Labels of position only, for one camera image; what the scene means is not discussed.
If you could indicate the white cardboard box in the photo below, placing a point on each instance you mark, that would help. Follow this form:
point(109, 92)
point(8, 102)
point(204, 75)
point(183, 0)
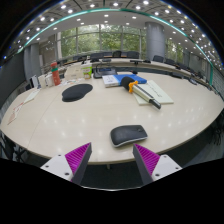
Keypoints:
point(73, 71)

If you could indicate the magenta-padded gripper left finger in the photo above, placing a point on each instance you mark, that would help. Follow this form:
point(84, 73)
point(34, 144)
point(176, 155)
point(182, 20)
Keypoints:
point(77, 158)

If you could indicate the printed paper cup with straw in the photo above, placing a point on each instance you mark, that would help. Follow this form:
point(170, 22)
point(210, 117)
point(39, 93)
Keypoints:
point(86, 71)

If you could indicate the pale green booklet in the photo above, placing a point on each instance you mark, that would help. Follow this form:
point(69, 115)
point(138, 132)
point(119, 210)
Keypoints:
point(161, 95)

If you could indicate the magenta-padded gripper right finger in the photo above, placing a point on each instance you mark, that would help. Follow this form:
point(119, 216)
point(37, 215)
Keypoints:
point(147, 159)

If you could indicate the black computer mouse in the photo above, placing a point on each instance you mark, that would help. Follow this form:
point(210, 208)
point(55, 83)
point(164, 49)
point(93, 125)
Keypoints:
point(128, 135)

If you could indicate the blue and white book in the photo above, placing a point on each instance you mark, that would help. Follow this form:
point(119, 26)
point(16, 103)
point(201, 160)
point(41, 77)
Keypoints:
point(113, 80)

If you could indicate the plain white paper cup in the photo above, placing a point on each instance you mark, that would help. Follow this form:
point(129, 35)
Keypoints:
point(42, 81)

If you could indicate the black mouse pad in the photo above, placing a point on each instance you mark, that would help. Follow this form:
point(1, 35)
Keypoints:
point(76, 92)

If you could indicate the long curved conference desk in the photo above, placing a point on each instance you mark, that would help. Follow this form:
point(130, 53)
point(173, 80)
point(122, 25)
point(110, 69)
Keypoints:
point(160, 66)

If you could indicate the group of round ceiling lights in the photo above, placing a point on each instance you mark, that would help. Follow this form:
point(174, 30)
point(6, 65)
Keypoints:
point(106, 15)

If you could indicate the white leaning panel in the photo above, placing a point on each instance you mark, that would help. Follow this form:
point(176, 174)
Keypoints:
point(34, 82)

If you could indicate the white lidded cup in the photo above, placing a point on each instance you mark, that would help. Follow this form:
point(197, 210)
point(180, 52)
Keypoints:
point(49, 80)

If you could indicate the group of dark office chairs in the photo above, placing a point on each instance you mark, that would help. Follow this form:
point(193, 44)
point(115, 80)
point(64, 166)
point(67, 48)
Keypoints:
point(133, 54)

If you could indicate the white leaflet with red heading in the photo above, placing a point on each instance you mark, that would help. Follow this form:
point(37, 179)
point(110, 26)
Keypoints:
point(31, 96)

